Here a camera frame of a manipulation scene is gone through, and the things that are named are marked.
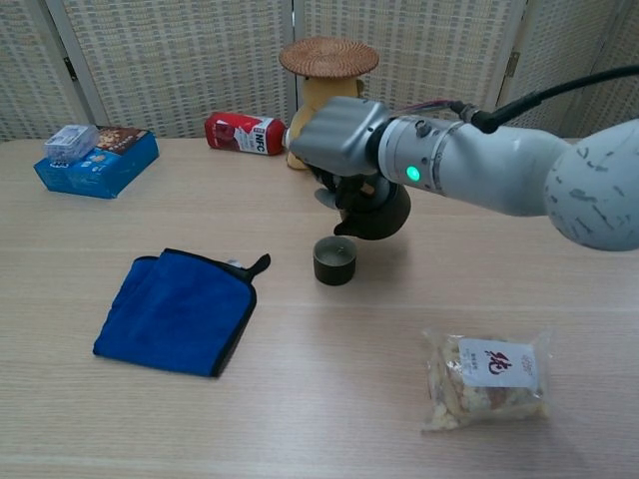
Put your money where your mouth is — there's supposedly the dark ceramic cup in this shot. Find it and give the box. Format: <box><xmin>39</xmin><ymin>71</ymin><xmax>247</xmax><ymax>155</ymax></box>
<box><xmin>313</xmin><ymin>237</ymin><xmax>357</xmax><ymax>286</ymax></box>

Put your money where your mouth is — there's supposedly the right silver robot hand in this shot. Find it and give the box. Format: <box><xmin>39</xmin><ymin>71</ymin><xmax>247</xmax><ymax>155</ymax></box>
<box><xmin>289</xmin><ymin>96</ymin><xmax>395</xmax><ymax>211</ymax></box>

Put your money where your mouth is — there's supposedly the yellow plush toy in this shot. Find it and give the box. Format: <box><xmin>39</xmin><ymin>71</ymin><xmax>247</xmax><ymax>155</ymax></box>
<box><xmin>286</xmin><ymin>77</ymin><xmax>367</xmax><ymax>174</ymax></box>

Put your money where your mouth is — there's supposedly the black teapot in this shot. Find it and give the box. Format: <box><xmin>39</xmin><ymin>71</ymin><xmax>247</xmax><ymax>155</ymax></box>
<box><xmin>332</xmin><ymin>172</ymin><xmax>413</xmax><ymax>242</ymax></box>

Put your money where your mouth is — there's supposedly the round woven rattan mat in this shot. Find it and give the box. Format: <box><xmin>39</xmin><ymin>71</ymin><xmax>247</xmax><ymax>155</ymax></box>
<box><xmin>278</xmin><ymin>36</ymin><xmax>380</xmax><ymax>80</ymax></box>

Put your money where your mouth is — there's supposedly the clear snack bag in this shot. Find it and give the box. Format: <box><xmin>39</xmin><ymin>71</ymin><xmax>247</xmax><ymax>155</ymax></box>
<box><xmin>420</xmin><ymin>326</ymin><xmax>553</xmax><ymax>433</ymax></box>

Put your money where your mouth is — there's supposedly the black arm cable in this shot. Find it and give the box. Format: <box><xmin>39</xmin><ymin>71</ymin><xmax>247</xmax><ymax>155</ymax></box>
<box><xmin>448</xmin><ymin>64</ymin><xmax>639</xmax><ymax>135</ymax></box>

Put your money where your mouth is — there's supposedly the small clear plastic box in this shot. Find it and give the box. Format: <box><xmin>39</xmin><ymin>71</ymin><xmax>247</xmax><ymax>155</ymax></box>
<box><xmin>43</xmin><ymin>124</ymin><xmax>100</xmax><ymax>162</ymax></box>

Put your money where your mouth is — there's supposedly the red juice bottle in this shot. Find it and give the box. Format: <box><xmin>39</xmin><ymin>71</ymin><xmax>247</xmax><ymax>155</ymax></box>
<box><xmin>204</xmin><ymin>112</ymin><xmax>292</xmax><ymax>158</ymax></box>

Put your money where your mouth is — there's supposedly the woven folding screen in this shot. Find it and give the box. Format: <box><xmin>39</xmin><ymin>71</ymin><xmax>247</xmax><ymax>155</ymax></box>
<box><xmin>0</xmin><ymin>0</ymin><xmax>639</xmax><ymax>144</ymax></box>

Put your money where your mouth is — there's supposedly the blue microfiber cloth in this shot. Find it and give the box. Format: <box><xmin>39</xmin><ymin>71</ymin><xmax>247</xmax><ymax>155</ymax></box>
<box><xmin>92</xmin><ymin>247</ymin><xmax>272</xmax><ymax>379</ymax></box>

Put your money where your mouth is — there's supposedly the blue cookie box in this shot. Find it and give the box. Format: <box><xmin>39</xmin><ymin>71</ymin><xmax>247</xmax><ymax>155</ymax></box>
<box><xmin>33</xmin><ymin>127</ymin><xmax>161</xmax><ymax>200</ymax></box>

